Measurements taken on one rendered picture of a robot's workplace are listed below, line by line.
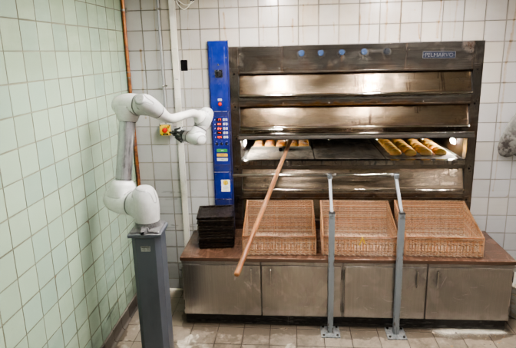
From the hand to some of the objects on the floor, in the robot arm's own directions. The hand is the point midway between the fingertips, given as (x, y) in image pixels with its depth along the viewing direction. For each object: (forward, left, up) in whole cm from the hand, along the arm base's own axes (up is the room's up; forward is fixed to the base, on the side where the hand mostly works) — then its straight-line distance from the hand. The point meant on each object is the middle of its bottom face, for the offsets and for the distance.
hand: (173, 132), depth 345 cm
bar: (+110, -36, -146) cm, 186 cm away
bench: (+129, -16, -146) cm, 195 cm away
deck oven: (+139, +107, -146) cm, 228 cm away
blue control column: (+42, +111, -146) cm, 188 cm away
